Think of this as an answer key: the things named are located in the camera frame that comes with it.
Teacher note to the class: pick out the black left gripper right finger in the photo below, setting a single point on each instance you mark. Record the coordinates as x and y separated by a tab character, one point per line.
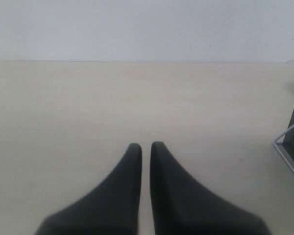
183	206

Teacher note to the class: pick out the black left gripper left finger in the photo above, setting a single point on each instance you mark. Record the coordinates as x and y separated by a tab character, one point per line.
109	209

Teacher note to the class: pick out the grey wire rack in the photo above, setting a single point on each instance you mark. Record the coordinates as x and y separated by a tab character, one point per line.
279	146

